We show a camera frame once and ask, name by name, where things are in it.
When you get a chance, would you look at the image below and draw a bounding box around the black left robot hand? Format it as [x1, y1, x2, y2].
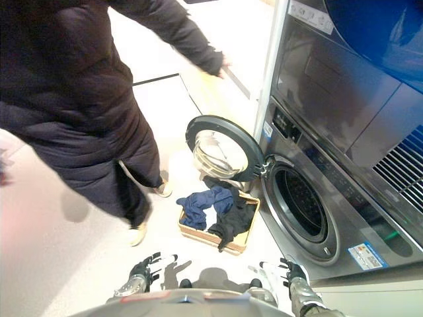
[128, 252, 179, 292]

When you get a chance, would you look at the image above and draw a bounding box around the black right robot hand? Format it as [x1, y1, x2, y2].
[258, 257, 311, 289]

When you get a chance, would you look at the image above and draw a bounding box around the woven wicker laundry basket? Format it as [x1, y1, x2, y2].
[177, 190, 261, 256]

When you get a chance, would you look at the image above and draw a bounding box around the round washing machine door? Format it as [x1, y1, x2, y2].
[185, 114, 270, 183]

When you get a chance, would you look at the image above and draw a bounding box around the beige shoe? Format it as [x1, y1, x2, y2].
[153, 180, 173, 198]
[129, 223, 148, 247]

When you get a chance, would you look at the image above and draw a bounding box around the silver right robot leg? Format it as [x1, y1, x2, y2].
[247, 286, 279, 307]

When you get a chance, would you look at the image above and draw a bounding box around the grey robot torso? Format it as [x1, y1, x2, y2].
[68, 288, 292, 317]

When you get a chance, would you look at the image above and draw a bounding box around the energy label sticker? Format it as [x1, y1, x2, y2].
[346, 242, 388, 272]

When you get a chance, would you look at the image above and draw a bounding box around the white plinth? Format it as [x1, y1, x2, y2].
[310, 276, 423, 317]

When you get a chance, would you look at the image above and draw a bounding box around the black garment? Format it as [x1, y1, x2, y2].
[202, 175, 257, 254]

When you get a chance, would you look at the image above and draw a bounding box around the navy blue garment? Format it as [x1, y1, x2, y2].
[176, 185, 234, 231]

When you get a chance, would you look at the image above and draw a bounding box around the person in dark coat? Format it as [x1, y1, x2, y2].
[0, 0, 232, 247]

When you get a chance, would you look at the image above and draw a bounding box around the grey stacked dryer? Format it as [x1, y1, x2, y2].
[270, 0, 423, 215]

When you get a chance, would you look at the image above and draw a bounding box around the white cabinet side panel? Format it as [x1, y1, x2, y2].
[252, 0, 292, 141]

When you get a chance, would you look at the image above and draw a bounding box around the white dryer label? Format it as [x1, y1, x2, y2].
[288, 0, 334, 34]

